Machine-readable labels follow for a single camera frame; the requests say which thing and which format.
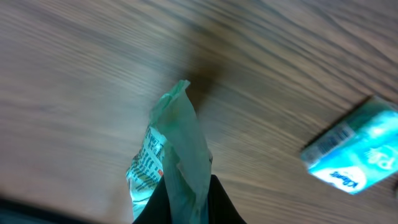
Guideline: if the small teal white box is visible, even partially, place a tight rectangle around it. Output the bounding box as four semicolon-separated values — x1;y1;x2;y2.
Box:
300;96;397;195

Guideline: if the teal wipes packet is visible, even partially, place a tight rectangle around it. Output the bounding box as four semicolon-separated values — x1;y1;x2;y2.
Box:
126;80;213;223

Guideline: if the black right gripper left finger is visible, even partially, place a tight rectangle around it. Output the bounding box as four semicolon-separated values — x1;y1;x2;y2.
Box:
133;177;172;224

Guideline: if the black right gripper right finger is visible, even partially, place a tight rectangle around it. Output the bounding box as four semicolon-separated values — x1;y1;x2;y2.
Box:
207;175;246;224

